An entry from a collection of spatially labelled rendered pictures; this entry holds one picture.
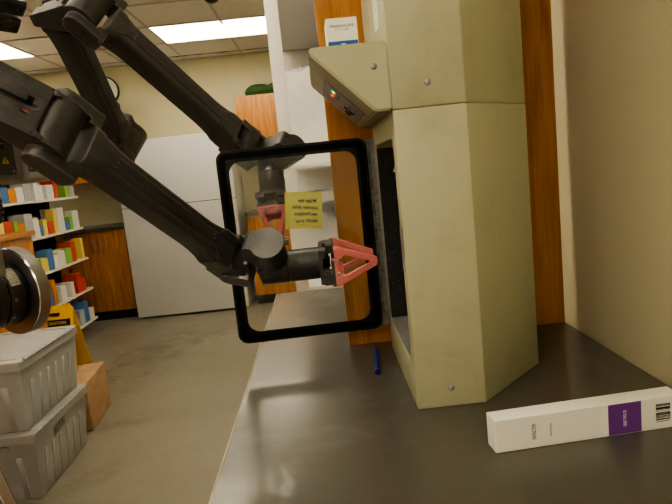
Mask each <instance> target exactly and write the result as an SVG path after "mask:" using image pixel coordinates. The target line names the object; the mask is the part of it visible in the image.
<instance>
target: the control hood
mask: <svg viewBox="0 0 672 504"><path fill-rule="evenodd" d="M308 55H309V69H310V82H311V85H312V88H313V89H315V90H316V91H317V92H318V93H319V94H321V95H322V96H323V97H324V98H325V99H327V98H326V97H325V96H324V95H323V88H324V80H325V81H327V82H328V83H329V84H330V85H331V86H333V87H334V88H335V89H336V90H337V91H338V92H340V93H341V94H342V95H343V96H344V97H346V98H347V99H348V100H349V101H350V102H352V103H353V104H354V105H355V106H356V107H357V108H359V109H360V110H361V111H362V112H363V113H365V115H364V116H363V117H362V118H361V119H360V121H359V122H358V123H356V122H354V121H353V120H352V119H351V118H350V117H349V116H347V115H346V114H345V113H344V112H343V111H341V110H340V109H339V108H338V107H337V106H335V105H334V104H333V103H332V102H331V101H329V100H328V99H327V100H328V101H329V102H330V103H331V104H333V105H334V106H335V107H336V108H337V109H339V110H340V111H341V112H342V113H343V114H344V115H346V116H347V117H348V118H349V119H350V120H352V121H353V122H354V123H355V124H356V125H358V126H360V127H369V126H372V125H373V124H374V123H375V122H377V121H378V120H379V119H380V118H382V117H383V116H384V115H385V114H387V113H388V112H389V111H390V110H391V109H392V101H391V89H390V77H389V66H388V54H387V43H385V42H384V41H375V42H365V43H355V44H345V45H335V46H325V47H315V48H310V50H308Z"/></svg>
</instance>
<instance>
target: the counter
mask: <svg viewBox="0 0 672 504"><path fill-rule="evenodd" d="M537 339H538V358H539V363H538V364H537V365H535V366H534V367H533V368H531V369H530V370H529V371H527V372H526V373H525V374H523V375H522V376H520V377H519V378H518V379H516V380H515V381H514V382H512V383H511V384H510V385H508V386H507V387H506V388H504V389H503V390H501V391H500V392H499V393H497V394H496V395H495V396H493V397H492V398H491V399H489V400H488V401H487V402H480V403H471V404H462V405H453V406H444V407H435V408H426V409H418V407H417V405H416V403H415V400H414V398H413V395H412V393H411V391H410V388H409V386H408V384H407V381H406V379H405V376H404V374H403V372H402V369H401V367H400V365H399V362H398V360H397V358H396V355H395V353H394V350H393V348H392V341H385V342H376V343H367V344H358V345H349V338H348V332H344V333H335V334H327V335H318V336H310V337H301V338H293V339H284V340H276V341H267V342H261V343H260V346H259V349H258V352H257V355H256V358H255V361H254V365H253V368H252V371H251V374H250V377H249V380H248V383H247V386H246V389H245V392H244V395H243V398H242V401H241V404H240V407H239V411H238V414H237V417H236V420H235V423H234V426H233V429H232V432H231V435H230V438H229V441H228V444H227V447H226V450H225V454H224V457H223V460H222V463H221V466H220V469H219V472H218V475H217V478H216V481H215V484H214V487H213V490H212V493H211V496H210V500H209V503H208V504H672V427H667V428H660V429H654V430H647V431H640V432H634V433H627V434H621V435H614V436H607V437H601V438H594V439H588V440H581V441H574V442H568V443H561V444H555V445H548V446H541V447H535V448H528V449H522V450H515V451H509V452H502V453H496V452H495V451H494V450H493V448H492V447H491V446H490V445H489V443H488V431H487V417H486V412H492V411H499V410H506V409H513V408H520V407H527V406H534V405H540V404H547V403H554V402H561V401H568V400H575V399H582V398H589V397H596V396H603V395H609V394H616V393H623V392H630V391H637V390H644V389H651V388H658V387H665V386H667V387H669V388H671V387H670V386H668V385H666V384H665V383H663V382H661V381H660V380H658V379H657V378H655V377H653V376H652V375H650V374H648V373H647V372H645V371H644V370H642V369H640V368H639V367H637V366H635V365H634V364H632V363H631V362H629V361H627V360H626V359H624V358H622V357H621V356H619V355H618V354H616V353H614V352H613V351H611V350H610V349H608V348H606V347H605V346H603V345H601V344H600V343H598V342H597V341H595V340H593V339H592V338H590V337H588V336H587V335H585V334H584V333H582V332H580V331H579V330H577V329H575V328H574V327H572V326H571V325H569V324H567V323H566V322H560V323H551V324H541V325H537ZM375 346H377V347H379V356H380V370H381V373H380V375H376V374H375V366H374V347H375ZM671 389H672V388H671Z"/></svg>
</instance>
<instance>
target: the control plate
mask: <svg viewBox="0 0 672 504"><path fill-rule="evenodd" d="M331 90H332V91H333V92H334V93H335V94H333V93H332V91H331ZM330 93H331V94H332V95H334V96H335V97H333V96H331V94H330ZM323 95H324V96H325V97H326V98H327V99H328V100H329V101H331V102H332V103H333V104H334V105H335V106H337V107H338V108H339V109H340V110H341V111H343V112H344V113H345V110H346V109H345V108H344V106H345V107H346V108H347V107H348V106H350V105H351V106H352V107H353V108H352V107H351V108H352V109H351V110H350V111H351V112H352V113H353V114H354V116H353V115H351V116H349V117H350V118H351V119H352V120H353V121H354V122H356V123H358V122H359V121H360V119H361V118H362V117H363V116H364V115H365V113H363V112H362V111H361V110H360V109H359V108H357V107H356V106H355V105H354V104H353V103H352V102H350V101H349V100H348V99H347V98H346V97H344V96H343V95H342V94H341V93H340V92H338V91H337V90H336V89H335V88H334V87H333V86H331V85H330V84H329V83H328V82H327V81H325V80H324V88H323ZM349 104H350V105H349ZM347 109H348V108H347ZM346 111H347V110H346ZM345 114H346V113H345Z"/></svg>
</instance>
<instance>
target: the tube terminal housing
mask: <svg viewBox="0 0 672 504"><path fill-rule="evenodd" d="M377 9H378V21H379V28H378V30H377V32H376V35H375V30H374V19H373V7H372V0H361V10H362V21H363V32H364V43H365V42H375V41H384V42H385V43H387V54H388V66H389V77H390V89H391V101H392V109H391V110H390V111H389V112H388V113H387V114H385V115H384V116H383V117H382V118H380V119H379V120H378V121H377V122H375V123H374V124H373V125H372V131H373V138H374V141H375V152H376V150H377V149H379V148H388V147H393V151H394V162H395V174H396V186H397V197H398V209H399V220H400V226H401V227H402V232H403V243H404V255H405V267H406V272H405V271H404V278H405V290H406V301H407V313H408V325H409V336H410V348H411V358H410V356H409V354H408V352H407V350H406V348H405V346H404V344H403V342H402V340H401V338H400V336H399V334H398V332H397V330H396V328H395V326H394V324H393V322H392V316H391V309H390V317H391V326H390V328H391V339H392V348H393V350H394V353H395V355H396V358H397V360H398V362H399V365H400V367H401V369H402V372H403V374H404V376H405V379H406V381H407V384H408V386H409V388H410V391H411V393H412V395H413V398H414V400H415V403H416V405H417V407H418V409H426V408H435V407H444V406H453V405H462V404H471V403H480V402H487V401H488V400H489V399H491V398H492V397H493V396H495V395H496V394H497V393H499V392H500V391H501V390H503V389H504V388H506V387H507V386H508V385H510V384H511V383H512V382H514V381H515V380H516V379H518V378H519V377H520V376H522V375H523V374H525V373H526V372H527V371H529V370H530V369H531V368H533V367H534V366H535V365H537V364H538V363H539V358H538V339H537V320H536V301H535V282H534V263H533V244H532V225H531V206H530V187H529V168H528V148H527V129H526V110H525V104H524V103H525V94H524V75H523V56H522V37H521V18H520V0H377Z"/></svg>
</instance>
